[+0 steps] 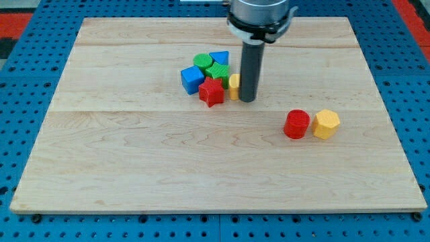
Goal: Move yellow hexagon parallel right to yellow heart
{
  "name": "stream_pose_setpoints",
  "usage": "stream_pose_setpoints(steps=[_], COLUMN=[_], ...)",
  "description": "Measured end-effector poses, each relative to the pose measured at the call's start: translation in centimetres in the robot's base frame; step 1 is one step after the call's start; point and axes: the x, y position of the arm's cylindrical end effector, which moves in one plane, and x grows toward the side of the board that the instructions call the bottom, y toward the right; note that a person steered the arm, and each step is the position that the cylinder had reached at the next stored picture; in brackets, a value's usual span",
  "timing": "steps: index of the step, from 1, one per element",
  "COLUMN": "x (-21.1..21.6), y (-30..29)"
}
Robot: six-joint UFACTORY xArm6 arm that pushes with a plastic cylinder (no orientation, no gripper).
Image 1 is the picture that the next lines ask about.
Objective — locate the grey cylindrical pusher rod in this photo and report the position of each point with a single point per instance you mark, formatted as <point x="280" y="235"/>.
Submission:
<point x="251" y="60"/>

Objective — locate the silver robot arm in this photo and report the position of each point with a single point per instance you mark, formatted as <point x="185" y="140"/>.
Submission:
<point x="257" y="22"/>

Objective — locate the yellow heart block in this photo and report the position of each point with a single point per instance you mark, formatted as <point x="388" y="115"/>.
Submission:
<point x="234" y="82"/>

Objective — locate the yellow hexagon block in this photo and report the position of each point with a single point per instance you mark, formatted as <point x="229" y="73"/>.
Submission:
<point x="325" y="124"/>

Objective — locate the red star block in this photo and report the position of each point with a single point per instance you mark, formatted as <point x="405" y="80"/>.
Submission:
<point x="211" y="91"/>

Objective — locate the blue cube block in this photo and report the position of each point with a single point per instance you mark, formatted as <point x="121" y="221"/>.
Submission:
<point x="191" y="78"/>

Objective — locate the green star block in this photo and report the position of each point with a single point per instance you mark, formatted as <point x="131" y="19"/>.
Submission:
<point x="219" y="71"/>

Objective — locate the green cylinder block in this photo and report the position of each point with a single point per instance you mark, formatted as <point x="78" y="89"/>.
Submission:
<point x="203" y="61"/>

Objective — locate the blue triangle block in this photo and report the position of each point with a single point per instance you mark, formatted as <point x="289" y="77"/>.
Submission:
<point x="220" y="57"/>

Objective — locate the red cylinder block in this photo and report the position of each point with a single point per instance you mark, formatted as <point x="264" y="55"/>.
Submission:
<point x="296" y="124"/>

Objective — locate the light wooden board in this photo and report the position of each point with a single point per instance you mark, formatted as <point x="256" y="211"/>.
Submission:
<point x="121" y="135"/>

